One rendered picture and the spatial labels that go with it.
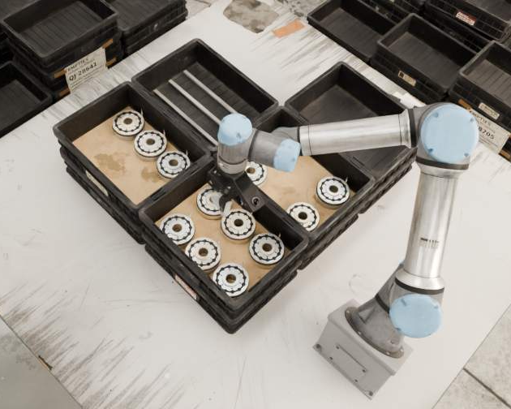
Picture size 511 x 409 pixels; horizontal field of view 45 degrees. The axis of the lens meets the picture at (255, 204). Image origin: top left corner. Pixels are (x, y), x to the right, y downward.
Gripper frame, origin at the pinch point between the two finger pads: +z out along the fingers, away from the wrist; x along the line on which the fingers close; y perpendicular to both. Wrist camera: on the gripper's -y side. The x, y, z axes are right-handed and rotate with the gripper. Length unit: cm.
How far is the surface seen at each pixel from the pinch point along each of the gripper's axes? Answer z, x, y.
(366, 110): 14, -68, 5
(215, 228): 14.4, 1.9, 4.8
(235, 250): 14.4, 2.4, -4.6
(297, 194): 14.4, -25.4, -3.0
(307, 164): 14.3, -36.3, 2.8
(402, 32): 57, -156, 43
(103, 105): 7, 1, 58
